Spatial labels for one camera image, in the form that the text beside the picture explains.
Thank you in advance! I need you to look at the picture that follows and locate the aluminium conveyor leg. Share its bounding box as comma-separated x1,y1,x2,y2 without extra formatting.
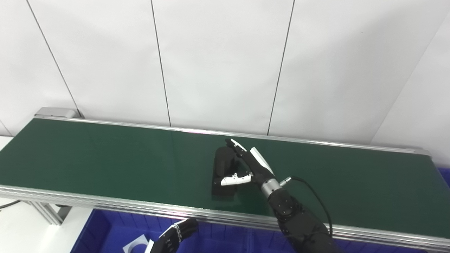
25,200,73,226

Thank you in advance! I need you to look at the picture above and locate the long blue plastic bin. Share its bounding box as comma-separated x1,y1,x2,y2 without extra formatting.
437,167,450,187

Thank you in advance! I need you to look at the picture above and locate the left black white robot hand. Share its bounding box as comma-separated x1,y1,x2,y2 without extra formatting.
146,218,199,253

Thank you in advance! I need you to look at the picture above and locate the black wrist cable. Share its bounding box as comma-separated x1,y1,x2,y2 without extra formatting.
279,176,334,236

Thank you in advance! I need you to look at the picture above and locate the black rectangular box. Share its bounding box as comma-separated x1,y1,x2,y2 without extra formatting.
211,146,240,197

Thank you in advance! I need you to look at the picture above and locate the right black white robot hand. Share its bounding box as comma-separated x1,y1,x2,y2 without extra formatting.
220,138,275,187

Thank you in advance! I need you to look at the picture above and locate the green conveyor belt aluminium frame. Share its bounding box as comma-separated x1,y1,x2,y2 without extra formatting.
0,107,450,252

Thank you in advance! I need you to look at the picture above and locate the white flat plate with hole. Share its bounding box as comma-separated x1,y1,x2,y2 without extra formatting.
122,235,150,253

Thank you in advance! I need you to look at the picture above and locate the grey conveyor end housing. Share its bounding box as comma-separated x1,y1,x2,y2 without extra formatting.
34,107,77,119

